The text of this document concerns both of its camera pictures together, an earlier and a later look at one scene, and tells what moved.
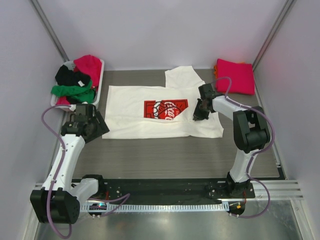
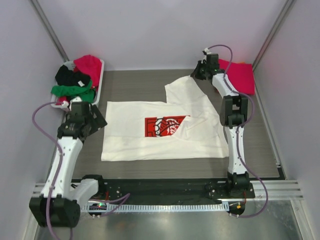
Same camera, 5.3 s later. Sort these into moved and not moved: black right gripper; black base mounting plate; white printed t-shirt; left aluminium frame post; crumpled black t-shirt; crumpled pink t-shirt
Moved: black right gripper; white printed t-shirt
Not moved: crumpled pink t-shirt; crumpled black t-shirt; black base mounting plate; left aluminium frame post
